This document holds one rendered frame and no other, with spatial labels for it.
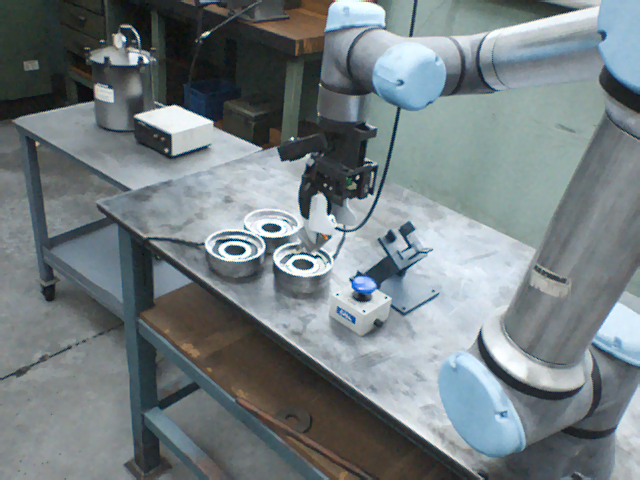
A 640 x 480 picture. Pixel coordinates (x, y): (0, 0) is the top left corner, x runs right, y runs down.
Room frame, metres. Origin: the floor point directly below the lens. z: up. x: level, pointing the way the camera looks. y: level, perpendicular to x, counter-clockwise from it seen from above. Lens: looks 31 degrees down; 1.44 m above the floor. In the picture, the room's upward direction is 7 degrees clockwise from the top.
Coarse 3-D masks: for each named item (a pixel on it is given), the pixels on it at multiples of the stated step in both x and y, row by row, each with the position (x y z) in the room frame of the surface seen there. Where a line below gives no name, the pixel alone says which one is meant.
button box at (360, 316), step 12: (348, 288) 0.85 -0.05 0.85; (336, 300) 0.82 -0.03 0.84; (348, 300) 0.82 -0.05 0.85; (360, 300) 0.81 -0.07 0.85; (372, 300) 0.82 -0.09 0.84; (384, 300) 0.83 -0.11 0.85; (336, 312) 0.82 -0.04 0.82; (348, 312) 0.80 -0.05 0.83; (360, 312) 0.79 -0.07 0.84; (372, 312) 0.80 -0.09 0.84; (384, 312) 0.82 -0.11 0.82; (348, 324) 0.80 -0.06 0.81; (360, 324) 0.78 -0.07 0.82; (372, 324) 0.80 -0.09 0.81; (360, 336) 0.78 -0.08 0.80
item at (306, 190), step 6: (312, 168) 0.86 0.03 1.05; (306, 174) 0.85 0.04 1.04; (306, 180) 0.84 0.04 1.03; (300, 186) 0.84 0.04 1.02; (306, 186) 0.84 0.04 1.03; (312, 186) 0.84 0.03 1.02; (300, 192) 0.84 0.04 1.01; (306, 192) 0.83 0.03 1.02; (312, 192) 0.84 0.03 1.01; (300, 198) 0.84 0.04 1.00; (306, 198) 0.83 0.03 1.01; (300, 204) 0.84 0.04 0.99; (306, 204) 0.84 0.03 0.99; (300, 210) 0.84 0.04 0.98; (306, 210) 0.84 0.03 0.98; (306, 216) 0.84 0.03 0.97
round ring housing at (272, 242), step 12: (252, 216) 1.07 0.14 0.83; (264, 216) 1.08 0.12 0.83; (276, 216) 1.09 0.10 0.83; (288, 216) 1.08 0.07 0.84; (264, 228) 1.05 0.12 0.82; (276, 228) 1.06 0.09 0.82; (264, 240) 0.99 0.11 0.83; (276, 240) 0.99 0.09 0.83; (288, 240) 1.00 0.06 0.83; (264, 252) 0.99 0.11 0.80
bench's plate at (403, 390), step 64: (128, 192) 1.16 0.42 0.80; (192, 192) 1.20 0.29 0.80; (256, 192) 1.23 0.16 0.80; (320, 192) 1.27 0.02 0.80; (384, 192) 1.32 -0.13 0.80; (192, 256) 0.95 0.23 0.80; (448, 256) 1.07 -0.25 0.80; (512, 256) 1.10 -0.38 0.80; (256, 320) 0.80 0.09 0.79; (320, 320) 0.81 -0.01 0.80; (448, 320) 0.86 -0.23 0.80; (384, 384) 0.68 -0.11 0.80; (448, 448) 0.58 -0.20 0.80
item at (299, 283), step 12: (276, 252) 0.94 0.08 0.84; (288, 252) 0.96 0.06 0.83; (324, 252) 0.96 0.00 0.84; (276, 264) 0.90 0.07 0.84; (288, 264) 0.92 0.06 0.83; (300, 264) 0.95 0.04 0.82; (312, 264) 0.94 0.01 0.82; (276, 276) 0.90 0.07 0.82; (288, 276) 0.88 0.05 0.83; (300, 276) 0.87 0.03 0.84; (312, 276) 0.88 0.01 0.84; (324, 276) 0.89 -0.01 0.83; (288, 288) 0.88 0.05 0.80; (300, 288) 0.88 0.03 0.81; (312, 288) 0.89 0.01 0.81
